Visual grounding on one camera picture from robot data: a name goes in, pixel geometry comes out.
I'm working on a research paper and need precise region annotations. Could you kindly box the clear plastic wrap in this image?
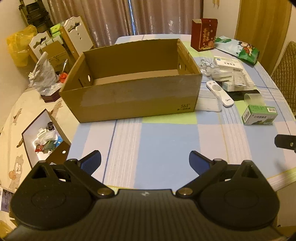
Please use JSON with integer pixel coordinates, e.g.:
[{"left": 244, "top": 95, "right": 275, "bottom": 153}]
[{"left": 198, "top": 57, "right": 216, "bottom": 76}]

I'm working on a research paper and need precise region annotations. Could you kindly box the dark wooden box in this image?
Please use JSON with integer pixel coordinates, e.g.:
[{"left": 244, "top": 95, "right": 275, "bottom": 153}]
[{"left": 41, "top": 91, "right": 62, "bottom": 103}]

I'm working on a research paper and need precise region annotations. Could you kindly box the white remote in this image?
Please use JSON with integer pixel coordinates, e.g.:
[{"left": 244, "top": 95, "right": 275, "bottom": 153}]
[{"left": 233, "top": 74, "right": 248, "bottom": 87}]

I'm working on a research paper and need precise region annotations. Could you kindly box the clear plastic bag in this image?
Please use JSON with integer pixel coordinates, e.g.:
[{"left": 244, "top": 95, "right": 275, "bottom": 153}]
[{"left": 28, "top": 51, "right": 58, "bottom": 95}]

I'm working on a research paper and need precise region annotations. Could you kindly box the beige bear print cloth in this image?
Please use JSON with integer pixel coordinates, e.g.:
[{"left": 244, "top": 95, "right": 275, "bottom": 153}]
[{"left": 0, "top": 88, "right": 79, "bottom": 209}]

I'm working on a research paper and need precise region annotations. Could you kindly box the clear plastic case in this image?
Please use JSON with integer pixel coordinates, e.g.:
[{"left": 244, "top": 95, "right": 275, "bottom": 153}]
[{"left": 198, "top": 89, "right": 223, "bottom": 112}]

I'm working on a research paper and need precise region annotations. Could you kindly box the dark metal rack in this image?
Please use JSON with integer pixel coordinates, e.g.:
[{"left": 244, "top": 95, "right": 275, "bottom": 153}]
[{"left": 18, "top": 0, "right": 53, "bottom": 33}]

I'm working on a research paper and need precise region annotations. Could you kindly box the stack of green boxes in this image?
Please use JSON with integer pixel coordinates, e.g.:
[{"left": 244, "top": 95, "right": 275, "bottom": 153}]
[{"left": 50, "top": 22, "right": 64, "bottom": 44}]

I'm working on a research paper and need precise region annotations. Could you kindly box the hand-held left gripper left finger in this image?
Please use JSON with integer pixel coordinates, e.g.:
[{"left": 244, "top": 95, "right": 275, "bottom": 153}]
[{"left": 32, "top": 150, "right": 115, "bottom": 199}]

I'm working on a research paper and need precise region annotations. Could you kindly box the orange plastic object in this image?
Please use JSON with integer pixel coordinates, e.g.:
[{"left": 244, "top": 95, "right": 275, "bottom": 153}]
[{"left": 58, "top": 72, "right": 70, "bottom": 84}]

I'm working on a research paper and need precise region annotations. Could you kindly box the small green box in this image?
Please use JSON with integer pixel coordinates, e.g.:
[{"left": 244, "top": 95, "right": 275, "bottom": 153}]
[{"left": 242, "top": 105, "right": 278, "bottom": 126}]

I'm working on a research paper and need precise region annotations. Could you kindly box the small cardboard box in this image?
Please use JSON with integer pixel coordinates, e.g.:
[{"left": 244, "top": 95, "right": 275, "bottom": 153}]
[{"left": 42, "top": 41, "right": 70, "bottom": 72}]

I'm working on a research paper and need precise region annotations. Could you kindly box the brown wooden door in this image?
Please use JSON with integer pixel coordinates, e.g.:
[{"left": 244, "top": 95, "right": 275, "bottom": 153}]
[{"left": 234, "top": 0, "right": 292, "bottom": 72}]

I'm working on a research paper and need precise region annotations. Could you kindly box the dark red gift box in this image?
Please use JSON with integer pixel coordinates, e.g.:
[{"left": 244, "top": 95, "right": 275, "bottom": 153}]
[{"left": 191, "top": 19, "right": 218, "bottom": 51}]

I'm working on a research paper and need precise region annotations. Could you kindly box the white medicine box blue logo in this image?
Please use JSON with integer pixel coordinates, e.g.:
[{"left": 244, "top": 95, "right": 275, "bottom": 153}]
[{"left": 214, "top": 57, "right": 243, "bottom": 71}]

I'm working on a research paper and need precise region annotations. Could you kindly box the white printed paper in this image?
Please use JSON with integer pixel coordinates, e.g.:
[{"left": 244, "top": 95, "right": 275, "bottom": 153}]
[{"left": 0, "top": 187, "right": 15, "bottom": 215}]

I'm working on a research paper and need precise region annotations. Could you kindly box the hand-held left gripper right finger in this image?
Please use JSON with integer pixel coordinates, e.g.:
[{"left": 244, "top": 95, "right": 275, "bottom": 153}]
[{"left": 176, "top": 151, "right": 260, "bottom": 198}]

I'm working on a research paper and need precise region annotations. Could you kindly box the large cardboard box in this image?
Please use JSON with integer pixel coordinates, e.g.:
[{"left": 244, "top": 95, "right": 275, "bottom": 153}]
[{"left": 59, "top": 39, "right": 203, "bottom": 123}]

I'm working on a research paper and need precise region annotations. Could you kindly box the yellow plastic bag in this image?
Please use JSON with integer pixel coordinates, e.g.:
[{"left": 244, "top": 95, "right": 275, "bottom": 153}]
[{"left": 6, "top": 25, "right": 37, "bottom": 67}]

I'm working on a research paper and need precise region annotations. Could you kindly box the wicker chair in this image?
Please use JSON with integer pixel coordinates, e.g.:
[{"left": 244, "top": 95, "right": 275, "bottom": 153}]
[{"left": 270, "top": 40, "right": 296, "bottom": 116}]

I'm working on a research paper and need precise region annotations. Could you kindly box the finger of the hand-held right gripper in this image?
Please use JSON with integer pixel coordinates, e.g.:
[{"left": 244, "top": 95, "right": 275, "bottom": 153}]
[{"left": 274, "top": 134, "right": 296, "bottom": 152}]

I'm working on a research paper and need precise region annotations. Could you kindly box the flat white box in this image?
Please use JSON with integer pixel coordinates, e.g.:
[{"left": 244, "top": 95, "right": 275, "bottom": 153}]
[{"left": 211, "top": 71, "right": 234, "bottom": 81}]

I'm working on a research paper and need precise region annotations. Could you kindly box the white remote control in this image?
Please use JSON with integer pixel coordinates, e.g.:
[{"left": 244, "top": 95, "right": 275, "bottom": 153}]
[{"left": 206, "top": 80, "right": 234, "bottom": 107}]

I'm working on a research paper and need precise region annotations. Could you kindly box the white carved chair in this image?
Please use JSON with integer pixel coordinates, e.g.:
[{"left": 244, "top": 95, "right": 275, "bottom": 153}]
[
  {"left": 60, "top": 16, "right": 94, "bottom": 61},
  {"left": 28, "top": 31, "right": 52, "bottom": 63}
]

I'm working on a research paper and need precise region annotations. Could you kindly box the brown box white inside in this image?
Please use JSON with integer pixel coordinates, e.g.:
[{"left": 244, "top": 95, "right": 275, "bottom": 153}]
[{"left": 21, "top": 108, "right": 72, "bottom": 169}]

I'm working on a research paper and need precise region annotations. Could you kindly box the pile of small packets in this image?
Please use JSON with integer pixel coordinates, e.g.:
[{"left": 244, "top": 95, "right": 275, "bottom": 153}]
[{"left": 32, "top": 120, "right": 64, "bottom": 154}]

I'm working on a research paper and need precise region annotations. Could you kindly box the green cartoon snack bag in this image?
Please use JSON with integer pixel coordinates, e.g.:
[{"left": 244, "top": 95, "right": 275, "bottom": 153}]
[{"left": 214, "top": 36, "right": 260, "bottom": 65}]

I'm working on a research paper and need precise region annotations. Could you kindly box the checked cloth desktop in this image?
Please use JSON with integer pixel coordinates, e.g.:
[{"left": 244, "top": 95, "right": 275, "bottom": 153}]
[{"left": 68, "top": 34, "right": 296, "bottom": 193}]

